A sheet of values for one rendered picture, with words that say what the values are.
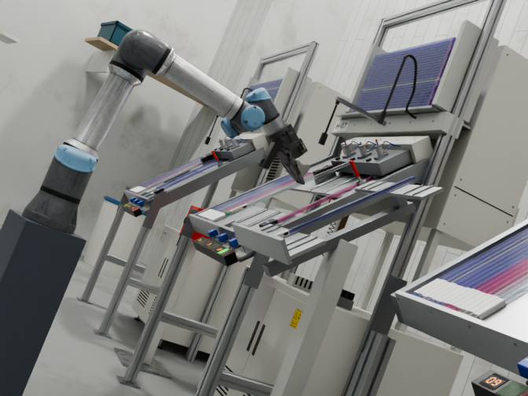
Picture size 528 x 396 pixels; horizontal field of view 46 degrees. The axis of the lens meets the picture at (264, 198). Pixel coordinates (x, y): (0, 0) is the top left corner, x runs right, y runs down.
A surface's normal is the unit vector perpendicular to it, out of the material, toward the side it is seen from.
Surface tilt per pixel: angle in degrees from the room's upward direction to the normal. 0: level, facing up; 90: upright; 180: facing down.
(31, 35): 90
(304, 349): 90
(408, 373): 90
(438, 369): 90
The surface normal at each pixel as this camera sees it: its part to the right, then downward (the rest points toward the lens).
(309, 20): 0.58, 0.17
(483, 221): 0.39, 0.08
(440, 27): -0.72, -0.34
